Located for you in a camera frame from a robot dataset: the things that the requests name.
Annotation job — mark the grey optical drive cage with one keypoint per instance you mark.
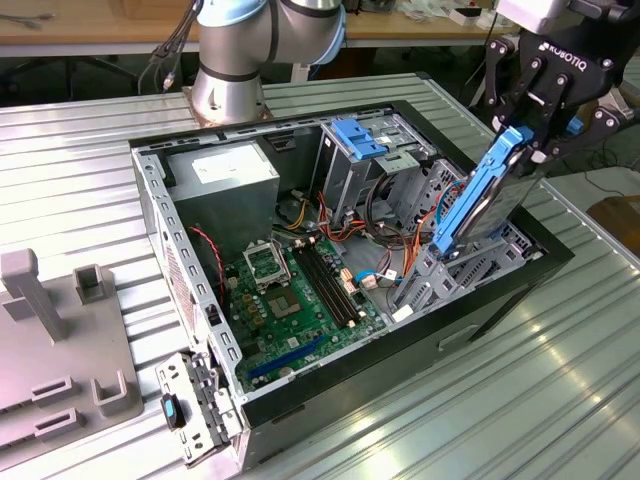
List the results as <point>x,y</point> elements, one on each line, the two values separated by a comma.
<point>345,175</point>

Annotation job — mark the hard disk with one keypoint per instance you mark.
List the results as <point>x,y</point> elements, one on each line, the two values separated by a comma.
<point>505,200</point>

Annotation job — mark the long wooden desk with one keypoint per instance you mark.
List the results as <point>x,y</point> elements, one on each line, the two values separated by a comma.
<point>75,30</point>

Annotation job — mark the white paper label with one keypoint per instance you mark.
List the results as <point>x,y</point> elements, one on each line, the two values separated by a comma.
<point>402,314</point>

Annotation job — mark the black slanted stand pole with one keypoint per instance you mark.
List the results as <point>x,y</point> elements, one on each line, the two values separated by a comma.
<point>477,96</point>

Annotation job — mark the grey metal slot retainer bracket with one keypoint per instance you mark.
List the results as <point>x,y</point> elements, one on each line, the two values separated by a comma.
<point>195,440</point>

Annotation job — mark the brown cardboard box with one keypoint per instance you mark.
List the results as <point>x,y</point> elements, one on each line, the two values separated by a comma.
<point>617,220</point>

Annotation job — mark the small white box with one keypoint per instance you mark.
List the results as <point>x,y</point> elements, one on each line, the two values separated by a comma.
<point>487,21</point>

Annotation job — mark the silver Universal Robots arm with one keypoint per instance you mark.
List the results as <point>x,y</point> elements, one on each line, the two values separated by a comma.
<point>225,90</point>

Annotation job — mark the green motherboard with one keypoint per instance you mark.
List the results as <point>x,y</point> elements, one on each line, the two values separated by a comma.
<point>300,325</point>

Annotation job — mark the blue expansion slot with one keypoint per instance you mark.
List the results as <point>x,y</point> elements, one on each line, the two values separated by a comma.
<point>287,357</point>

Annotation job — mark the grey parts rack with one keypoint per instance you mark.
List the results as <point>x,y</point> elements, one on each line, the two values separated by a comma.
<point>65,360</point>

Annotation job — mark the black open PC case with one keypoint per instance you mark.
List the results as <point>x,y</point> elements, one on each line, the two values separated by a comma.
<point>400,360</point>

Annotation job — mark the blue plastic drive latch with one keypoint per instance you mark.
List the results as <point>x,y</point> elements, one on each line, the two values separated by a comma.
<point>360,137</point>

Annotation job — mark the black RAM slot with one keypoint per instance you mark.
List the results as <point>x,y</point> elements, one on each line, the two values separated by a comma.
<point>335,277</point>
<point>324,285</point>

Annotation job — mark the black blue retainer latch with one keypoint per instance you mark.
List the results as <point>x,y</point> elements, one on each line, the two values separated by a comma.
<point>172,410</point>

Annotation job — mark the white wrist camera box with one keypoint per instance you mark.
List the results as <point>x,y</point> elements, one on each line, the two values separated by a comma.
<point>530,12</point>

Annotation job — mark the CPU socket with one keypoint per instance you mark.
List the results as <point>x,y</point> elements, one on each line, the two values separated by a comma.
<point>266,265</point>

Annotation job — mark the round coin cell battery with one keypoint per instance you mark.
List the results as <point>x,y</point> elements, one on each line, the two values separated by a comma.
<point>286,371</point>

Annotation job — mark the grey power supply unit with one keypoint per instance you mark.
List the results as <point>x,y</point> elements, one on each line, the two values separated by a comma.
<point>225,200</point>

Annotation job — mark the grey perforated disk bay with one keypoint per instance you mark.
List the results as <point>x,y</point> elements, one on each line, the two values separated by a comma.
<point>435,285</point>

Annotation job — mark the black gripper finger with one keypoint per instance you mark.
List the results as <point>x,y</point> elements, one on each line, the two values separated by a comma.
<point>510,80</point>
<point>590,127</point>

